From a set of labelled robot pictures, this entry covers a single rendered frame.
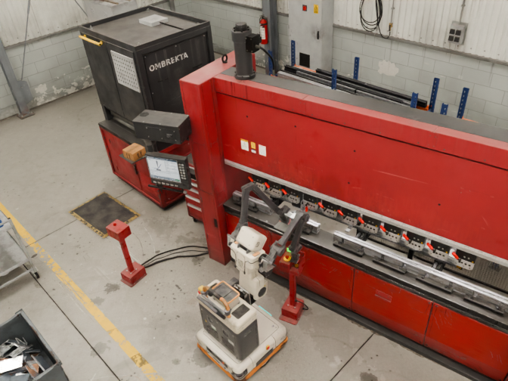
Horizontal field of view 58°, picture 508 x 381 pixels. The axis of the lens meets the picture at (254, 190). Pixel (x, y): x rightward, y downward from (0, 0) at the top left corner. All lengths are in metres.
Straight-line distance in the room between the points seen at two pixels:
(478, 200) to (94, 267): 4.30
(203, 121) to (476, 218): 2.45
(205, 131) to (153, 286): 2.02
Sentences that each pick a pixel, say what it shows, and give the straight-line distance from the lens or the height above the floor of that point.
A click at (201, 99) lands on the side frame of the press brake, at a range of 4.28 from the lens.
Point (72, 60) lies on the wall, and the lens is 10.51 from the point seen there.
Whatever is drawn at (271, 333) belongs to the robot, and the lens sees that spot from 4.55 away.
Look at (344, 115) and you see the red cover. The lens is 3.68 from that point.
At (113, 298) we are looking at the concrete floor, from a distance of 5.54.
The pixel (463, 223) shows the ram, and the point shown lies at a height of 1.60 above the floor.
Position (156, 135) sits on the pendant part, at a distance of 4.51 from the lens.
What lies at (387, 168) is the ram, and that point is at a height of 1.87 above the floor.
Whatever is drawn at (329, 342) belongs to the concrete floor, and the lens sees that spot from 4.85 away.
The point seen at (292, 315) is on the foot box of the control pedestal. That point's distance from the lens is 4.94.
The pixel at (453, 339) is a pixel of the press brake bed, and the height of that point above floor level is 0.43.
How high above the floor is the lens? 3.97
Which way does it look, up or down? 37 degrees down
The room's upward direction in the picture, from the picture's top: 5 degrees counter-clockwise
